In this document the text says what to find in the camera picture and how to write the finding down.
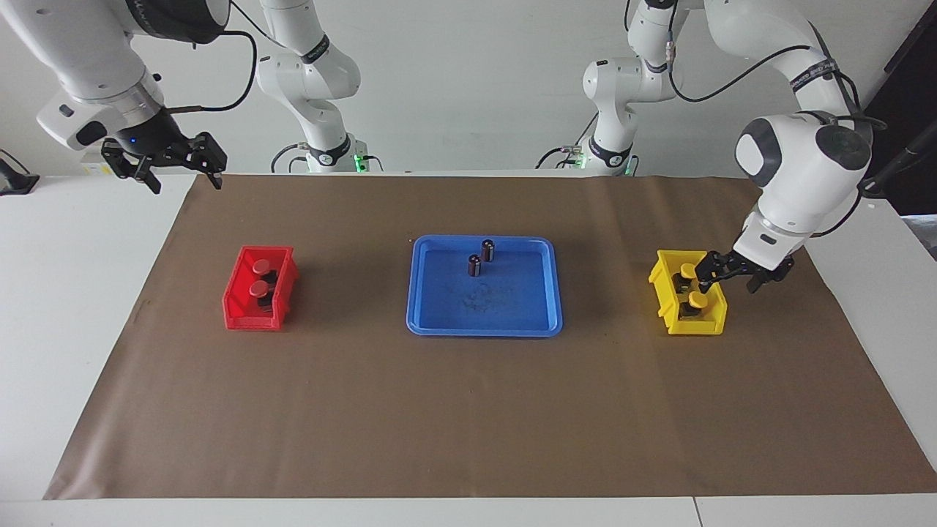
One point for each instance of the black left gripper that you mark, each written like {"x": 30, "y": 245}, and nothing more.
{"x": 745, "y": 268}

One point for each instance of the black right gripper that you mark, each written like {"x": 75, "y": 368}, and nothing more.
{"x": 154, "y": 139}

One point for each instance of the yellow push button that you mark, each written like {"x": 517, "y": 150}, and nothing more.
{"x": 687, "y": 271}
{"x": 697, "y": 300}

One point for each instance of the red push button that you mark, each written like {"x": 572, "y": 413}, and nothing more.
{"x": 262, "y": 266}
{"x": 258, "y": 290}

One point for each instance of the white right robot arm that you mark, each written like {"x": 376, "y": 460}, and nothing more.
{"x": 88, "y": 66}

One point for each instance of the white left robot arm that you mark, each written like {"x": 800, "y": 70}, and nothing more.
{"x": 798, "y": 176}

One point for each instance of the yellow plastic bin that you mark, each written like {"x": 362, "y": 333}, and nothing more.
{"x": 703, "y": 326}

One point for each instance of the black device at table edge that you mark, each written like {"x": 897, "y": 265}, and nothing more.
{"x": 15, "y": 181}

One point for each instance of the red plastic bin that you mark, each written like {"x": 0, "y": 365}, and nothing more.
{"x": 245, "y": 311}

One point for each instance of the black slanted pole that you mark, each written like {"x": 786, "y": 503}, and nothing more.
{"x": 897, "y": 165}

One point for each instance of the dark background panel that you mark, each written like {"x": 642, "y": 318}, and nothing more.
{"x": 915, "y": 88}

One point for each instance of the small black cylindrical capacitor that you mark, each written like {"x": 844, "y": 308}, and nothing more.
{"x": 487, "y": 251}
{"x": 474, "y": 266}

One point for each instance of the blue plastic tray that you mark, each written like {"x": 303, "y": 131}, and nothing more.
{"x": 468, "y": 307}

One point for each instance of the brown paper table mat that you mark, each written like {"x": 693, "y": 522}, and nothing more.
{"x": 468, "y": 410}

